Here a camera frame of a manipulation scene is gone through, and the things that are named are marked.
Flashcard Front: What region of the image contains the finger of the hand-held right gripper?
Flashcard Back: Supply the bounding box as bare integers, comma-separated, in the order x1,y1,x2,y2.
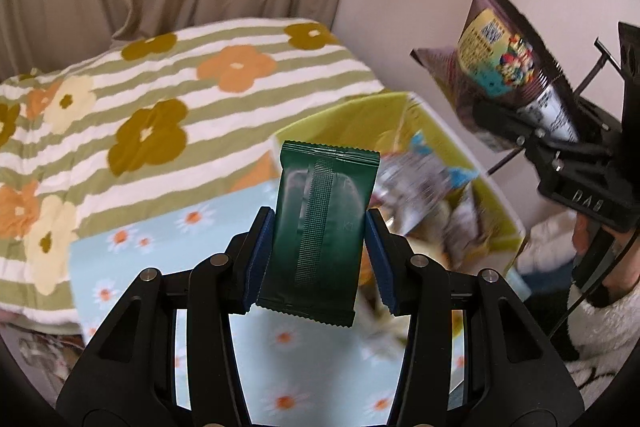
575,99,614,148
472,99,546,154

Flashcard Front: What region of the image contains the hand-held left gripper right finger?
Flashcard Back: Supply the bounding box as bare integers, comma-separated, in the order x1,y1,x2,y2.
365,208,586,427

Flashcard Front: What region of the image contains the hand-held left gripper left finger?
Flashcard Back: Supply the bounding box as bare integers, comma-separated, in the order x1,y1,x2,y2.
55,206,276,427

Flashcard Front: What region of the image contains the dark green snack packet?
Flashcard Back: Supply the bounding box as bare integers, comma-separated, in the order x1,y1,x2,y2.
255,139,383,327

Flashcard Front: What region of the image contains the dark brown snack bag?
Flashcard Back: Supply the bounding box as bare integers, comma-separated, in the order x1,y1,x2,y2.
410,0,583,152

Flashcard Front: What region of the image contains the pile of assorted snack packets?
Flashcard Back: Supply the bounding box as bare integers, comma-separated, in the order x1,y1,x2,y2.
367,129,501,273

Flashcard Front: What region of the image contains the yellow-green storage bin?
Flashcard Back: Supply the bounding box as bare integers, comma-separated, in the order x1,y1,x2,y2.
272,91,528,293

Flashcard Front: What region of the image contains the person's right hand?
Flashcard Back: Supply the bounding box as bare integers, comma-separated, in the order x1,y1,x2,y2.
573,214,599,271

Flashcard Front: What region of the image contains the light blue daisy cloth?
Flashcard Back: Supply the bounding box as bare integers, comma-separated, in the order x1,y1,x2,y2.
67,179,481,427

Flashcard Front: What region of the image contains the green striped floral blanket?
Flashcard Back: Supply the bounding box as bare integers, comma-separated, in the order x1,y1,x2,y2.
0,17,386,333

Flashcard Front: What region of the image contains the grey patterned sheet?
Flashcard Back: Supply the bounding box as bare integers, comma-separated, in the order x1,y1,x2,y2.
0,312,91,408

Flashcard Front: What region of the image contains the thin black cable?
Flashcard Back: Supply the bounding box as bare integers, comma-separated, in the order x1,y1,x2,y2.
547,247,628,343

